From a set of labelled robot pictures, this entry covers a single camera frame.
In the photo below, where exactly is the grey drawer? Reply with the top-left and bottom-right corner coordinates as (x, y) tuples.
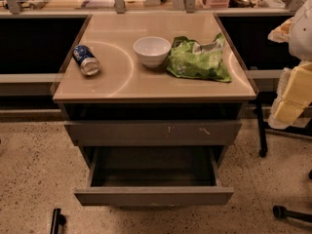
(75, 146), (234, 207)
(64, 120), (242, 146)

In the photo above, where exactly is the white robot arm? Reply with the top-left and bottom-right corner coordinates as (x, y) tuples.
(268, 0), (312, 130)

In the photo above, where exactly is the grey drawer cabinet beige top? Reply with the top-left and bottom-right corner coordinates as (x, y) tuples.
(54, 13), (256, 162)

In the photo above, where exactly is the black table leg frame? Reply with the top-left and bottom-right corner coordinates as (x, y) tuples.
(254, 98), (312, 158)

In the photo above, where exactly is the blue soda can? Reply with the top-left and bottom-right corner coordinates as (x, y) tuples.
(72, 45), (100, 76)

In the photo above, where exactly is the white bowl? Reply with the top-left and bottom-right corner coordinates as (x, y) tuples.
(133, 36), (172, 68)

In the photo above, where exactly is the black chair caster leg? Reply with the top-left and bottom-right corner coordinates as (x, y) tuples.
(272, 206), (312, 223)

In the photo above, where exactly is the green chip bag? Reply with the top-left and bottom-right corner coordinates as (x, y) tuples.
(167, 33), (232, 83)

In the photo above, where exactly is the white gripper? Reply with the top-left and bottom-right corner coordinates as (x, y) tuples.
(268, 62), (312, 130)

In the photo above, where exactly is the grey top drawer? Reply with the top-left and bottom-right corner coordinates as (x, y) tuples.
(64, 120), (242, 146)

